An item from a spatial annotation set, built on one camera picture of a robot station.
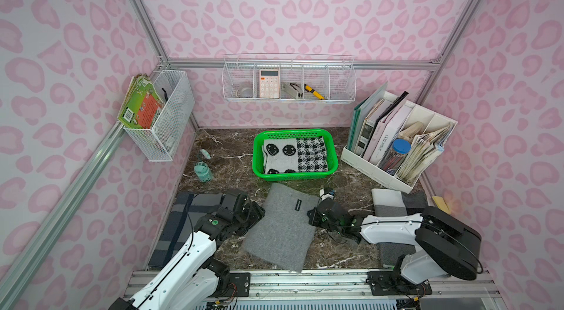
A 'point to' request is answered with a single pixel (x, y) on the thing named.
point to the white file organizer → (427, 134)
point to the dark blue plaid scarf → (188, 208)
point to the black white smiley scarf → (294, 155)
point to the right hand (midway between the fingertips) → (304, 213)
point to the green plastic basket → (258, 160)
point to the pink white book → (387, 131)
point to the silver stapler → (293, 89)
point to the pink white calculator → (269, 83)
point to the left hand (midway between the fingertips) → (261, 210)
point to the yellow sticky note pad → (441, 204)
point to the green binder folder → (360, 113)
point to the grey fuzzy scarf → (284, 233)
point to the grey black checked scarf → (395, 203)
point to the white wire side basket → (162, 142)
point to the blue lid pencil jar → (396, 156)
